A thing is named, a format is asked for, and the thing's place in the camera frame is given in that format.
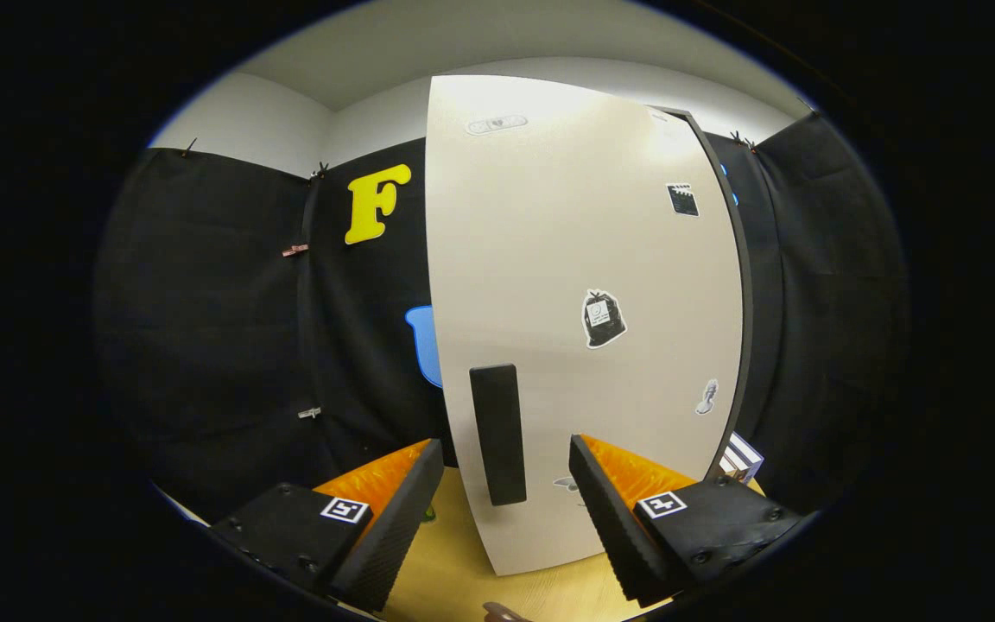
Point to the black binder clip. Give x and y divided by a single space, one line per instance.
740 139
187 148
809 106
319 170

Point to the grey shoe cabinet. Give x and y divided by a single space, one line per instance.
747 285

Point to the silver clip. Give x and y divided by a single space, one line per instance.
309 413

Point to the black backdrop cloth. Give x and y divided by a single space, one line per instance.
204 328

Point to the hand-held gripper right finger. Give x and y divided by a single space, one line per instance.
614 527

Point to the blue and white book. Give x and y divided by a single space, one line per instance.
750 451

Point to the beige shoe cabinet door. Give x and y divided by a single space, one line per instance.
549 242

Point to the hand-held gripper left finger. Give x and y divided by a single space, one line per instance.
394 527

